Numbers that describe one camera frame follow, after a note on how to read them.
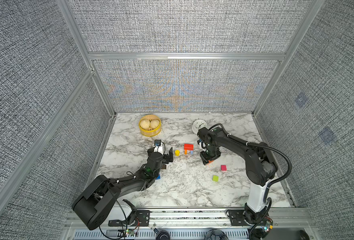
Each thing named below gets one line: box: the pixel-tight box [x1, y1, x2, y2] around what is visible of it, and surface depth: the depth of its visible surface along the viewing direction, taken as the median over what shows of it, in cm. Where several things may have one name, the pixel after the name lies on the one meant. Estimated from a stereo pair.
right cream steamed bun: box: [150, 119, 160, 129], surface depth 108 cm
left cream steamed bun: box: [140, 119, 150, 129], surface depth 108 cm
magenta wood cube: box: [220, 164, 227, 171], surface depth 92 cm
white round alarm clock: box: [191, 119, 208, 135], surface depth 109 cm
